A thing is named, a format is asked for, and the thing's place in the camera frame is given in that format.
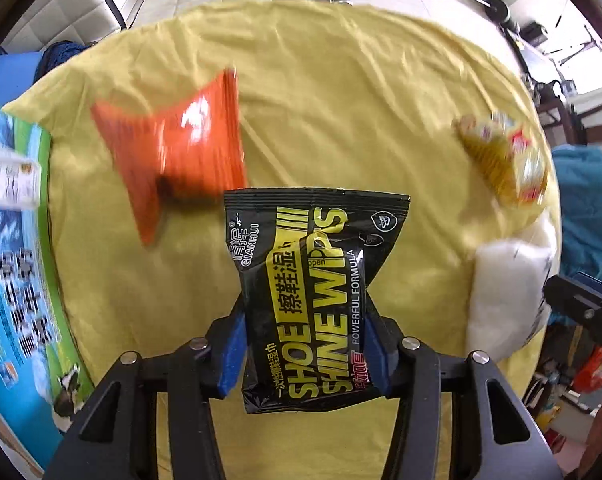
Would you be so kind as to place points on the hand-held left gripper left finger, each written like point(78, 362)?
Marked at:
point(231, 360)

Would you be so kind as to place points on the orange snack packet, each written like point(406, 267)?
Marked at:
point(173, 145)

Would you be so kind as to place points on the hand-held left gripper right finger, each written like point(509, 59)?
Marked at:
point(381, 360)

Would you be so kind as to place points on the teal cloth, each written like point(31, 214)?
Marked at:
point(588, 210)

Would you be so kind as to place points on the blue green cardboard box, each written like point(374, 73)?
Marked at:
point(16, 270)

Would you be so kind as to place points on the yellow snack packet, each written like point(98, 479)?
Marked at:
point(506, 162)

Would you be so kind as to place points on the black wet wipes pack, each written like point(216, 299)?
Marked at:
point(301, 300)

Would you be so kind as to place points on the yellow cloth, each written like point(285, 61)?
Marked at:
point(331, 135)

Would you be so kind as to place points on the white tissue pack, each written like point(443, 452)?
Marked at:
point(506, 295)

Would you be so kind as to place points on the dark blue knitted cloth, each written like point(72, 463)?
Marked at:
point(58, 57)

